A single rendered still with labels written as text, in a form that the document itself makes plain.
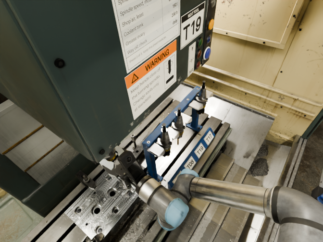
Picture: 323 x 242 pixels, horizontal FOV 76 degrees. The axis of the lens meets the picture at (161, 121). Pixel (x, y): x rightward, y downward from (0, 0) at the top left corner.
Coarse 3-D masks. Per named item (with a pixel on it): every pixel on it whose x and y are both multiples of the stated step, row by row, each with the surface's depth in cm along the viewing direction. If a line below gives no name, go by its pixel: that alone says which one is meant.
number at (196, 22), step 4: (200, 12) 46; (196, 16) 45; (200, 16) 46; (192, 20) 44; (196, 20) 45; (200, 20) 47; (192, 24) 45; (196, 24) 46; (200, 24) 48; (192, 28) 46; (196, 28) 47; (200, 28) 49; (192, 32) 46; (196, 32) 48; (192, 36) 47
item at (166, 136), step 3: (162, 132) 84; (165, 132) 84; (162, 135) 85; (165, 135) 85; (168, 135) 86; (162, 138) 86; (165, 138) 86; (168, 138) 87; (162, 141) 87; (165, 141) 87; (168, 141) 88
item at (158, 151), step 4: (152, 144) 89; (156, 144) 89; (148, 148) 88; (152, 148) 88; (156, 148) 88; (160, 148) 88; (164, 148) 88; (152, 152) 87; (156, 152) 86; (160, 152) 86; (164, 152) 86; (156, 156) 86; (160, 156) 85
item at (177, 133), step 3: (168, 126) 96; (168, 129) 95; (171, 129) 94; (168, 132) 93; (171, 132) 93; (174, 132) 93; (177, 132) 93; (171, 135) 92; (174, 135) 92; (177, 135) 92; (174, 138) 91
